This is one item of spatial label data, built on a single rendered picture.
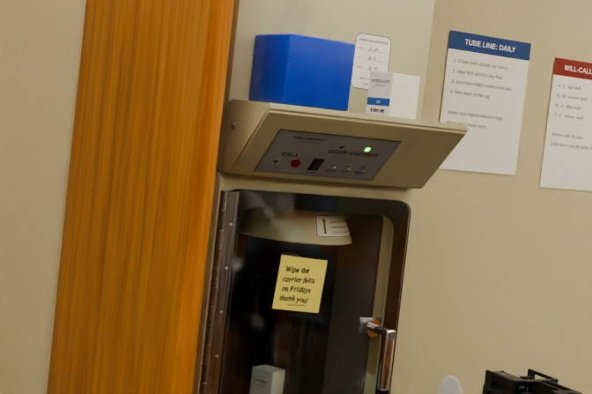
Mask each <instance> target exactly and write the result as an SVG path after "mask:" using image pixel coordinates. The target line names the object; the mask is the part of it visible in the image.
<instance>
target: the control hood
mask: <svg viewBox="0 0 592 394"><path fill-rule="evenodd" d="M279 130H297V131H306V132H314V133H323V134H332V135H341V136H350V137H358V138H375V139H384V140H392V141H401V144H400V145H399V146H398V147H397V148H396V150H395V151H394V152H393V154H392V155H391V156H390V158H389V159H388V161H387V162H386V163H385V165H384V166H383V167H382V169H381V170H380V172H379V173H378V174H377V176H375V178H374V179H373V180H372V181H363V180H352V179H341V178H329V177H319V176H307V175H286V174H274V173H264V172H254V170H255V168H256V166H257V165H258V163H259V162H260V160H261V158H262V157H263V155H264V154H265V152H266V151H267V149H268V148H269V146H270V144H271V142H272V141H273V139H274V138H275V136H276V135H277V133H278V132H279ZM467 131H468V128H466V125H461V124H453V123H439V122H431V121H424V120H416V119H408V118H401V117H393V116H385V115H370V114H362V113H355V112H347V111H339V110H332V109H324V108H310V107H302V106H294V105H285V104H278V103H270V102H261V101H252V100H235V99H232V101H229V109H228V117H227V126H226V141H225V150H224V159H223V167H222V170H223V171H224V173H226V174H230V175H252V176H263V177H275V178H286V179H298V180H309V181H321V182H343V183H355V184H366V185H378V186H389V187H401V188H413V189H421V188H423V187H424V186H425V185H426V183H427V182H428V181H429V179H430V178H431V177H432V176H433V174H434V173H435V172H436V170H437V169H438V168H439V167H440V165H441V164H442V163H443V161H444V160H445V159H446V158H447V156H448V155H449V154H450V153H451V152H452V151H453V150H454V148H455V147H456V146H457V144H458V143H459V142H460V141H461V139H462V138H463V137H464V135H465V134H466V133H467Z"/></svg>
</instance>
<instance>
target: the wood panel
mask: <svg viewBox="0 0 592 394"><path fill-rule="evenodd" d="M233 5H234V0H86V4H85V21H84V30H83V39H82V48H81V57H80V65H79V74H78V91H77V100H76V109H75V118H74V126H73V135H72V144H71V153H70V170H69V179H68V188H67V197H66V205H65V214H64V223H63V240H62V249H61V258H60V267H59V276H58V285H57V294H56V303H55V320H54V329H53V338H52V346H51V355H50V364H49V373H48V390H47V394H192V390H193V382H194V374H195V365H196V349H197V341H198V333H199V324H200V316H201V308H202V299H203V291H204V275H205V267H206V259H207V251H208V242H209V234H210V226H211V210H212V202H213V193H214V185H215V177H216V168H217V160H218V144H219V136H220V128H221V119H222V111H223V103H224V94H225V86H226V70H227V62H228V54H229V45H230V37H231V29H232V20H233Z"/></svg>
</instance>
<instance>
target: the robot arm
mask: <svg viewBox="0 0 592 394"><path fill-rule="evenodd" d="M536 375H539V376H541V377H543V378H546V379H535V376H536ZM558 381H559V379H556V378H553V377H551V376H548V375H545V374H542V373H540V372H537V371H535V370H533V369H530V368H528V375H523V376H522V375H521V374H518V375H517V376H515V375H510V374H508V373H506V372H505V371H503V370H501V371H490V370H486V371H485V384H484V386H483V393H482V394H582V393H581V392H579V391H576V390H572V389H570V388H567V387H565V386H563V385H560V384H558ZM438 394H463V389H462V386H461V384H460V381H459V380H458V378H456V377H455V376H452V375H448V376H446V377H445V378H444V379H443V381H442V384H441V386H440V390H439V392H438Z"/></svg>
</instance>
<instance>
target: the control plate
mask: <svg viewBox="0 0 592 394"><path fill-rule="evenodd" d="M400 144H401V141H392V140H384V139H375V138H358V137H350V136H341V135H332V134H323V133H314V132H306V131H297V130H279V132H278V133H277V135H276V136H275V138H274V139H273V141H272V142H271V144H270V146H269V148H268V149H267V151H266V152H265V154H264V155H263V157H262V158H261V160H260V162H259V163H258V165H257V166H256V168H255V170H254V172H264V173H274V174H286V175H307V176H319V177H329V178H341V179H352V180H363V181H372V180H373V179H374V178H375V176H377V174H378V173H379V172H380V170H381V169H382V167H383V166H384V165H385V163H386V162H387V161H388V159H389V158H390V156H391V155H392V154H393V152H394V151H395V150H396V148H397V147H398V146H399V145H400ZM339 145H345V148H344V149H342V150H339V149H338V146H339ZM366 147H371V150H370V151H369V152H364V149H365V148H366ZM274 159H280V161H279V162H278V164H273V163H272V161H273V160H274ZM314 159H323V160H324V162H323V163H322V164H321V166H320V167H319V169H318V170H317V171H314V170H307V169H308V168H309V166H310V165H311V163H312V162H313V160H314ZM293 160H300V162H301V164H300V165H299V166H298V167H292V166H291V162H292V161H293ZM333 163H337V167H336V168H333V167H331V165H332V164H333ZM350 164H351V165H352V167H351V169H350V170H348V169H347V168H346V166H347V165H350ZM362 166H366V170H365V171H363V170H361V169H360V168H361V167H362Z"/></svg>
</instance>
